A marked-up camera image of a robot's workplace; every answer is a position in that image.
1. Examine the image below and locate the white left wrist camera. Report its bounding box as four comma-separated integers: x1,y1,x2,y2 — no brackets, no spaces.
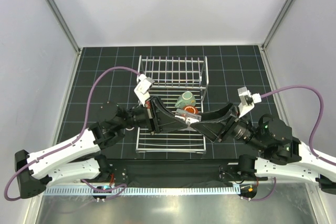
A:
134,74,154,106

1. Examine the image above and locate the mint green ceramic mug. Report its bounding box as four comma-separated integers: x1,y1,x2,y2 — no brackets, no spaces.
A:
175,91,196,109

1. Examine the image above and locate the perforated aluminium cable rail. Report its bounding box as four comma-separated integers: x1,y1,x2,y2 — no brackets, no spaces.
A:
44,185,240,197

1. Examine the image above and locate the orange brown ceramic mug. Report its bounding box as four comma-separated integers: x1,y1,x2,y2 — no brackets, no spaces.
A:
183,105,198,114

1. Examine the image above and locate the black grid table mat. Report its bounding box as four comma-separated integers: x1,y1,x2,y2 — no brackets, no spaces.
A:
56,45,278,159

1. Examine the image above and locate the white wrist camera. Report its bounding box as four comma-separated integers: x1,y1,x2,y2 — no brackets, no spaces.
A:
134,74,154,106
237,87,261,118

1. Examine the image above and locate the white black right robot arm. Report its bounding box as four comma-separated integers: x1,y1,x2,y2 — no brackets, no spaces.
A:
190,104,335,195

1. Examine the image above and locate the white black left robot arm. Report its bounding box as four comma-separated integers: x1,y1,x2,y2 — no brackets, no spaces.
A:
14,97,201,199

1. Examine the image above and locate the small clear shot glass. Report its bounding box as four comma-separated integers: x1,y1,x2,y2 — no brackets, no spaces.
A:
175,109,202,125

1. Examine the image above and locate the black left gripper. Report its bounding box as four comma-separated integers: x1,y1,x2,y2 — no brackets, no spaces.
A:
116,95,187,135

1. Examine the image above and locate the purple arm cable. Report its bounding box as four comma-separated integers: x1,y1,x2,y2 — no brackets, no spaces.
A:
259,84,336,163
4,66,141,201

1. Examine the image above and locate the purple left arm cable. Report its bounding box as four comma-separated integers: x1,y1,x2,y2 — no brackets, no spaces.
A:
4,66,141,201

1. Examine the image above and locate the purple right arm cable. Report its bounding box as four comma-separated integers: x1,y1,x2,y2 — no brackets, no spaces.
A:
259,84,336,163

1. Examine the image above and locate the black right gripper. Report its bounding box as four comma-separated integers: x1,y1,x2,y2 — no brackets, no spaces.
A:
187,100,265,152

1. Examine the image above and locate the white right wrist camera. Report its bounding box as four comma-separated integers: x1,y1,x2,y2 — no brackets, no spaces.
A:
237,87,261,118

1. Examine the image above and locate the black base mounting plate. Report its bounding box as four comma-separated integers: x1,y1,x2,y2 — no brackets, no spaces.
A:
108,158,267,188

